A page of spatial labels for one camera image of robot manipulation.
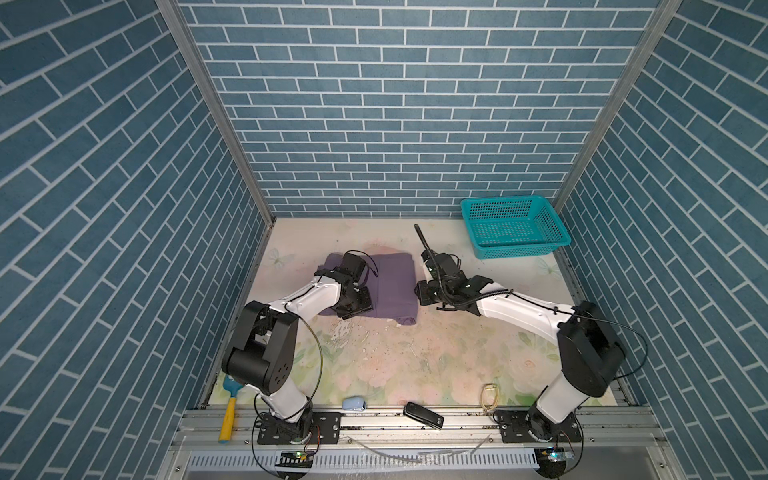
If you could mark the purple trousers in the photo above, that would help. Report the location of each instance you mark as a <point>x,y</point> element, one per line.
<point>391,280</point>

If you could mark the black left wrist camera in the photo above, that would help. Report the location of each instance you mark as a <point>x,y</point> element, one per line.
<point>354,266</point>

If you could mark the white slotted cable duct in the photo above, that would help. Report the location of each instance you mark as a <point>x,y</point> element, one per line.
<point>362,461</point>

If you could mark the yellow handled blue tool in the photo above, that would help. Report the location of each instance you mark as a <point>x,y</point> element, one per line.
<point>232,387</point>

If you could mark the small light blue object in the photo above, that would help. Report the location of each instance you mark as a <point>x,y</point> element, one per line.
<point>354,403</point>

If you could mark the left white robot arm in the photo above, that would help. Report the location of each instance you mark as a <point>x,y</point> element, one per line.
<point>261,349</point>

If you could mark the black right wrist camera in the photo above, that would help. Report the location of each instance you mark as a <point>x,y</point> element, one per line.
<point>443,264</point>

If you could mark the teal perforated plastic basket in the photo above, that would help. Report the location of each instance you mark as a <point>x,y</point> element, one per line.
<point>510,227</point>

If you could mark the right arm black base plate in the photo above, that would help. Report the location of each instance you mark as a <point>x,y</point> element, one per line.
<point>518,426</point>

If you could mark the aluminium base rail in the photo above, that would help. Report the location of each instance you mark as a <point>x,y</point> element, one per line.
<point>613,426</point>

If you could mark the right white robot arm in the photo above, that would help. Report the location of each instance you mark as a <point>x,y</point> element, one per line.
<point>589,349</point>

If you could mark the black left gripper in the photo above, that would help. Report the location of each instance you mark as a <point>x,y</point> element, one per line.
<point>365,304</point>

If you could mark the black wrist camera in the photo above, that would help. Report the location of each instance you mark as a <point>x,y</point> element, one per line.
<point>443,264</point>
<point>354,266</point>

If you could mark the black remote control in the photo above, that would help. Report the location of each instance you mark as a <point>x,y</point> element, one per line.
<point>423,415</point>

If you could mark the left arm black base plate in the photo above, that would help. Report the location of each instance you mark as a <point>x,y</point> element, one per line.
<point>311,428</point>

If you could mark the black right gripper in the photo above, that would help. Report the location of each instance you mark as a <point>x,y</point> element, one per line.
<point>420,292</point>

